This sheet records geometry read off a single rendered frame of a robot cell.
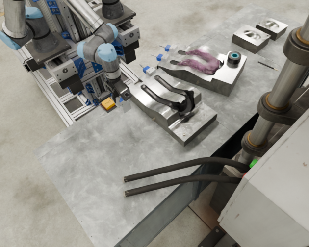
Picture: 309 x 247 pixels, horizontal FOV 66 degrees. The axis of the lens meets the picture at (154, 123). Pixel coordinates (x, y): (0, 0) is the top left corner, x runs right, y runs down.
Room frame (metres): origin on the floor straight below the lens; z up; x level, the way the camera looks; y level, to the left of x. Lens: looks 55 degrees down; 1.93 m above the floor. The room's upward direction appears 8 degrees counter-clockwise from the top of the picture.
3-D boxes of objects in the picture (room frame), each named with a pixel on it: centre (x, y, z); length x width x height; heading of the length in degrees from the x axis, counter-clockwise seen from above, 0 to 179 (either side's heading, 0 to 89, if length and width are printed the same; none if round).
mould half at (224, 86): (1.15, -0.35, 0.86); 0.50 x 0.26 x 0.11; 52
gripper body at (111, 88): (0.86, 0.16, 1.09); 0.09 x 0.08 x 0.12; 35
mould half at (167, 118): (0.88, -0.10, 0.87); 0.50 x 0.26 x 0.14; 35
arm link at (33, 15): (1.31, 0.60, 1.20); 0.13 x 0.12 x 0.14; 145
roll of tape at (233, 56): (1.09, -0.53, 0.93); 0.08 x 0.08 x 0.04
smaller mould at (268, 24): (1.45, -0.93, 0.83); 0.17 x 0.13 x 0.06; 35
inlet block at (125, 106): (0.87, 0.17, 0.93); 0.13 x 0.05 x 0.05; 35
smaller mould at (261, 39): (1.36, -0.75, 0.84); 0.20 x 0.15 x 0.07; 35
